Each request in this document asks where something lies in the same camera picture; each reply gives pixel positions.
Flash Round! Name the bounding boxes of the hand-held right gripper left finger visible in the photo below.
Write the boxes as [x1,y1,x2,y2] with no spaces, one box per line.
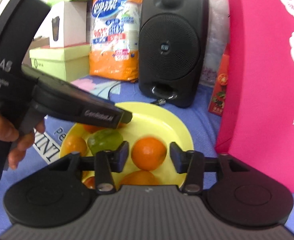
[41,141,130,193]

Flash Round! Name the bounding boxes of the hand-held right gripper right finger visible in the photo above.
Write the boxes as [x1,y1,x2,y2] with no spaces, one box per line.
[170,142,252,194]

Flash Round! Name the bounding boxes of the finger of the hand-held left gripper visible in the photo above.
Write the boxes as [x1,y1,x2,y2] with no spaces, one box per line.
[22,64,133,129]

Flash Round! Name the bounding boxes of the green mango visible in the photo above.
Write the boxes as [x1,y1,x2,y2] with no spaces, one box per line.
[87,129,124,155]

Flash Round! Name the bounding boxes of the large orange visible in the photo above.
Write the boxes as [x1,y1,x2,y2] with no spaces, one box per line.
[131,137,167,170]

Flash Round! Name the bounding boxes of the yellow plastic plate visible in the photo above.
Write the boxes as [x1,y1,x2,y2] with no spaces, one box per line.
[59,102,194,188]

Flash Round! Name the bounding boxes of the small yellow orange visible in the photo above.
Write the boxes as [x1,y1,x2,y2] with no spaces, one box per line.
[61,134,89,157]

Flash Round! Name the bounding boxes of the reddish orange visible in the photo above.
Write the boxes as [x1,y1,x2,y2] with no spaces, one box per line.
[83,176,96,189]

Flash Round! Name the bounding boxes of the person's left hand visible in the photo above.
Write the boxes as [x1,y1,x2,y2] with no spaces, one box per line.
[0,110,46,170]

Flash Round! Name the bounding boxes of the blue printed tablecloth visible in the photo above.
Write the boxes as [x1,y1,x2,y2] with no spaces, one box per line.
[0,74,294,228]

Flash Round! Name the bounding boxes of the flat light green box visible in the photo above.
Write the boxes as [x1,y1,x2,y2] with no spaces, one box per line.
[29,44,92,83]

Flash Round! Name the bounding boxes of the white cup box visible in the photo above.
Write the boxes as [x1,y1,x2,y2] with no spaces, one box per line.
[48,1,91,48]

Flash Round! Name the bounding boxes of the orange paper cup pack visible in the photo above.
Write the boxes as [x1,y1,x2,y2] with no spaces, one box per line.
[89,0,144,82]

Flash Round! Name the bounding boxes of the red carton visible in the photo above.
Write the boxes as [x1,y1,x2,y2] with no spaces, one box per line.
[208,47,231,117]

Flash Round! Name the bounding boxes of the black speaker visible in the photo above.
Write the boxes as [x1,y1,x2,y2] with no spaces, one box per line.
[138,0,210,109]

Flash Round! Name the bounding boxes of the pink tote bag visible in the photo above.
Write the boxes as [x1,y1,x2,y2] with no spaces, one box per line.
[215,0,294,194]

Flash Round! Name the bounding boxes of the black speaker cable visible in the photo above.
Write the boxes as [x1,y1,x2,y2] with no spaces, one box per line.
[108,82,167,106]

